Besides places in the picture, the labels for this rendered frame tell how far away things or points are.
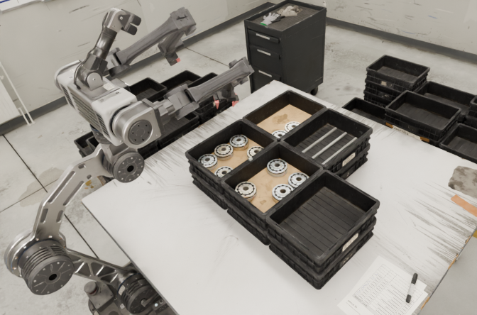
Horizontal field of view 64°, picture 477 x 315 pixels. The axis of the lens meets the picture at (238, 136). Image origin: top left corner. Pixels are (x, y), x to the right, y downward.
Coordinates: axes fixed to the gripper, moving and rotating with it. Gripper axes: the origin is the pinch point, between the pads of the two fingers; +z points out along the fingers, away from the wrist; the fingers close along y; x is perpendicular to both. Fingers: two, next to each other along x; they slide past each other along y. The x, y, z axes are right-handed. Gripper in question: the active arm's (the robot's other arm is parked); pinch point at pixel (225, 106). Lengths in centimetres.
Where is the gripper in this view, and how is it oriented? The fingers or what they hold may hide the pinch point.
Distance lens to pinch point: 224.3
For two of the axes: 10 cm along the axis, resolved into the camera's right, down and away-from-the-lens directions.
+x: 2.7, 7.1, -6.5
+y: -9.6, 1.3, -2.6
